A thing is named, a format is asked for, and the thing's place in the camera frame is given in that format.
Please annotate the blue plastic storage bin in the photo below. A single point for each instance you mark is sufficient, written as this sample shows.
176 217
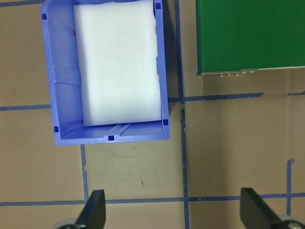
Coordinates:
62 95

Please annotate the white foam pad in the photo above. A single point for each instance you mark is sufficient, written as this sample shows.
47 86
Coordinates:
116 66

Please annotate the green conveyor belt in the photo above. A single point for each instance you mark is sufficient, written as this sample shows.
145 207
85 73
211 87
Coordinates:
250 33

